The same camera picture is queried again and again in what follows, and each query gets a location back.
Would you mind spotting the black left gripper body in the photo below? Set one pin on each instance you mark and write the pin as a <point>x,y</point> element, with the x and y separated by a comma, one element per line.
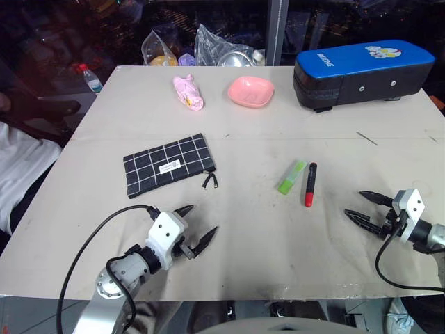
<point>184,250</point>

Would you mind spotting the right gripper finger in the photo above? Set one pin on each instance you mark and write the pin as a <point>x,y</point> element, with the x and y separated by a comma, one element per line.
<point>363,221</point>
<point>377,199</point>

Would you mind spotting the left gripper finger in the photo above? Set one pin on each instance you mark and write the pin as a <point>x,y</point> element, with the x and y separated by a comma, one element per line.
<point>206,240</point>
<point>184,211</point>

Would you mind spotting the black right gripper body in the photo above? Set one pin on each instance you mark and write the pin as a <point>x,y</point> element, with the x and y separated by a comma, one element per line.
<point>390,225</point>

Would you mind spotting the black grid pencil pouch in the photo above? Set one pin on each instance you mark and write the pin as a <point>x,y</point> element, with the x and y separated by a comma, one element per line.
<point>163,163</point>

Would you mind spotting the red black marker pen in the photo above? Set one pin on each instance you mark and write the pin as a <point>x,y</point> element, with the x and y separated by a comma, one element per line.
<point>310,184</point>

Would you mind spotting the green highlighter pen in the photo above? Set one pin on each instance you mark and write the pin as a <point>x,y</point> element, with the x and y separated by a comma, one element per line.
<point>290,178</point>

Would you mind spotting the white shoe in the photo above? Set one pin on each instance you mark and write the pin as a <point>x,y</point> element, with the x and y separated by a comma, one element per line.
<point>400,315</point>

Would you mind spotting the grey rounded robot torso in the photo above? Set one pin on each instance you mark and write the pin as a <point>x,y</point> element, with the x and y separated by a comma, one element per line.
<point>278,325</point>

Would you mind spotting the pink crumpled plush toy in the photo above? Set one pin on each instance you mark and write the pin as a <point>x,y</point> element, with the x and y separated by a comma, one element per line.
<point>189,93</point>

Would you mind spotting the blue and black padded box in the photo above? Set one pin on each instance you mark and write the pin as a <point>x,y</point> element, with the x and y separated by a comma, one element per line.
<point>361,73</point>

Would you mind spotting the pink plastic dish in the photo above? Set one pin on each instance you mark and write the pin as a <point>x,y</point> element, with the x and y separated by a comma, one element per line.
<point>251,91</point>

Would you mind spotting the clear plastic bag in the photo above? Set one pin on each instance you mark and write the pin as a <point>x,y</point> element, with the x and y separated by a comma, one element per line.
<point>160,52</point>

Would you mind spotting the clear red-capped water bottle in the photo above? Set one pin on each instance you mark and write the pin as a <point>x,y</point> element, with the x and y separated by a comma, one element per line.
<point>91,79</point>

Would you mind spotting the clear bag with metal bowl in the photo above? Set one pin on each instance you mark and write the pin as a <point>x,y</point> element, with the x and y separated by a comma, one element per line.
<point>222,52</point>

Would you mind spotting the person in white shirt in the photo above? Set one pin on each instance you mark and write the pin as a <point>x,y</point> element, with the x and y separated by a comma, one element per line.
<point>24,167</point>

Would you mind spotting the dark chair armrest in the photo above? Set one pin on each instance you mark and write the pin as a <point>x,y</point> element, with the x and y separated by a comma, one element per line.
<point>52,109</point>

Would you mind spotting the white capped bottle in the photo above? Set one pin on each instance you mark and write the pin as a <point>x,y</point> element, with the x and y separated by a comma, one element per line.
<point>259,57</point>

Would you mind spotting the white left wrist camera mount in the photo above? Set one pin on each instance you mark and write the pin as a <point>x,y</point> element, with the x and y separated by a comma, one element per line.
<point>165,231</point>

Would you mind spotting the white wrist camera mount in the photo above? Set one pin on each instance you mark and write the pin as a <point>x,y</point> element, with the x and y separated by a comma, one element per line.
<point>165,231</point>
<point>412,208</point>

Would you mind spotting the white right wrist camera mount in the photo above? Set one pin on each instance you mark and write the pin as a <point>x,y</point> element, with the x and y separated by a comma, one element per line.
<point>412,208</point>

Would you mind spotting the grey metal post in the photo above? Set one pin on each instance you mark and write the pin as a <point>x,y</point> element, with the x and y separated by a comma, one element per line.
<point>277,31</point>

